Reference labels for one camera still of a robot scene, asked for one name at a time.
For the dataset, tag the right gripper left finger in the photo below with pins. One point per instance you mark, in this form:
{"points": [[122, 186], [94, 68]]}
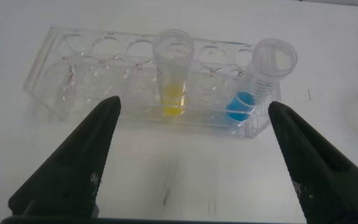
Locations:
{"points": [[73, 174]]}

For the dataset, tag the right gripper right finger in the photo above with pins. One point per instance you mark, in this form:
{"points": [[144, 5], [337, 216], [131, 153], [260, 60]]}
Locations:
{"points": [[325, 177]]}

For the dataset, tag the test tube with yellow pigment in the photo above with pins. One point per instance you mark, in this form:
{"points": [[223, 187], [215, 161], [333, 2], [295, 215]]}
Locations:
{"points": [[173, 99]]}

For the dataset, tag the clear plastic test tube rack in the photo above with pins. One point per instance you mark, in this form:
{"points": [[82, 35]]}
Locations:
{"points": [[82, 81]]}

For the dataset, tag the test tube with blue pigment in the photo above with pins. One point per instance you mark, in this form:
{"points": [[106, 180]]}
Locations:
{"points": [[241, 109]]}

